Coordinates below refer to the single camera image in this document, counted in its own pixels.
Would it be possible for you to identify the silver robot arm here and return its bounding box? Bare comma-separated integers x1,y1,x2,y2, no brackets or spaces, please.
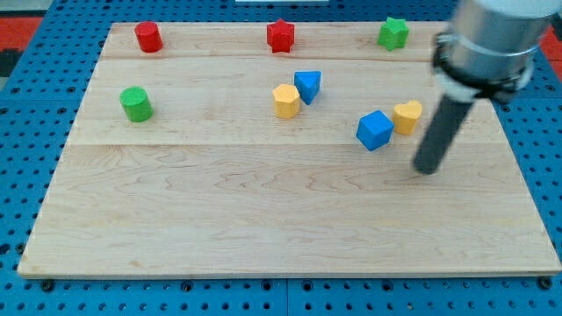
413,0,561,175

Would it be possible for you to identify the blue cube block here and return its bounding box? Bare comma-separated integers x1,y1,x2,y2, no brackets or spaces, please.
356,111,394,151

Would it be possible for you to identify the blue triangle block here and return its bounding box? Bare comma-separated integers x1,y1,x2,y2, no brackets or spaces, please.
293,70,321,105

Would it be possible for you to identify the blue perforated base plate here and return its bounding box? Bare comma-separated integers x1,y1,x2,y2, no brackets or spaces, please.
1,0,561,315

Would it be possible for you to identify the green star block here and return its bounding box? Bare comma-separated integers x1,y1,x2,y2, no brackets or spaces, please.
377,17,409,51

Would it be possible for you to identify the yellow hexagon block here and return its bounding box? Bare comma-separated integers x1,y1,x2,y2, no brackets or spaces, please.
272,84,300,119

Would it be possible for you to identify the yellow heart block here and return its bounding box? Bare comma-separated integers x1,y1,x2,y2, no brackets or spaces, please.
392,100,422,135

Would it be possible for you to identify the red star block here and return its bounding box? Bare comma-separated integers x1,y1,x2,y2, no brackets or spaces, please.
266,18,295,53

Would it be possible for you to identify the green cylinder block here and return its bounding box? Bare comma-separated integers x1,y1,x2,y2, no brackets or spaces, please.
119,86,154,122

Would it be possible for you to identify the wooden board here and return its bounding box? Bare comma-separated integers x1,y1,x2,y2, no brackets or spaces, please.
18,22,561,280

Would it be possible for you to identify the red cylinder block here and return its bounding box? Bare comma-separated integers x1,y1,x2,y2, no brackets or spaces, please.
134,21,163,53

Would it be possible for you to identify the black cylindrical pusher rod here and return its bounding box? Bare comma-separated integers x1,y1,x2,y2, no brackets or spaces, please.
413,95,474,175

